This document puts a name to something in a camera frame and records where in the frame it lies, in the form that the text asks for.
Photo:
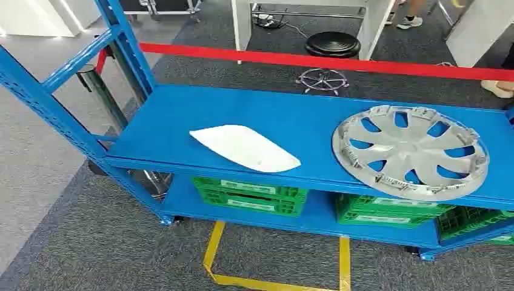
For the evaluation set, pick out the silver wheel hubcap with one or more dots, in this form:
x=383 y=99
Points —
x=409 y=150

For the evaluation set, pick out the white plastic body panel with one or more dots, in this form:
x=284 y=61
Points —
x=245 y=148

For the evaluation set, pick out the blue metal shelf rack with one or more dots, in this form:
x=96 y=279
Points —
x=281 y=108

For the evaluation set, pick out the green plastic crate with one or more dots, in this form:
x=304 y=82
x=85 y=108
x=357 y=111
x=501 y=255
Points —
x=461 y=225
x=249 y=197
x=381 y=211

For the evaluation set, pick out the chrome star stool base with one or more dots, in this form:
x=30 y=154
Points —
x=322 y=80

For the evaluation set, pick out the red barrier belt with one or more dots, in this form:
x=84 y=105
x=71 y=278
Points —
x=321 y=61

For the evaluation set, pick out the white table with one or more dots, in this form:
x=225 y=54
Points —
x=242 y=24

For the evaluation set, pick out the person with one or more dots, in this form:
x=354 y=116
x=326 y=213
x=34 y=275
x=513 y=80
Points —
x=409 y=22

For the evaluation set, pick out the person's foot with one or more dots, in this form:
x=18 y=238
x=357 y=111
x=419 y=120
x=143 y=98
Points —
x=498 y=89

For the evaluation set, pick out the white board panel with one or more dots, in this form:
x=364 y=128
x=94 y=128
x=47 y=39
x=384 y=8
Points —
x=478 y=28

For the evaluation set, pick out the dark stanchion post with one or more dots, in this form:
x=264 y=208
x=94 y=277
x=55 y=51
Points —
x=102 y=94

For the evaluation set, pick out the metal cart frame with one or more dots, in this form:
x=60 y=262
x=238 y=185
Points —
x=152 y=8

